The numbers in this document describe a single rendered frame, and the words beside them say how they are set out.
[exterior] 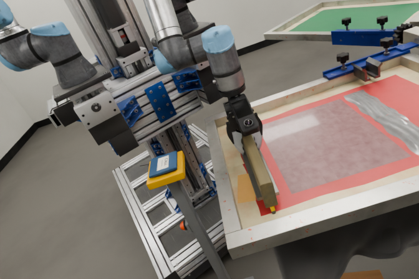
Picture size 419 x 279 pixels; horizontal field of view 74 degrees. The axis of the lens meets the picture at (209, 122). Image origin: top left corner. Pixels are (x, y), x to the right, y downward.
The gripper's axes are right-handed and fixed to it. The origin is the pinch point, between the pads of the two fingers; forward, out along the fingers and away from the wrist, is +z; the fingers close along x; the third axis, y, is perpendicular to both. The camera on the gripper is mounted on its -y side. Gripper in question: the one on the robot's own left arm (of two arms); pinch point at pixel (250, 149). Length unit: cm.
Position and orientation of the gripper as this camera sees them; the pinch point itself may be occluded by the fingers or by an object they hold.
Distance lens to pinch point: 82.9
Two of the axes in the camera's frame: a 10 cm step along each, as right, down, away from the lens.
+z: 3.0, 8.3, 4.7
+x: -9.5, 3.1, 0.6
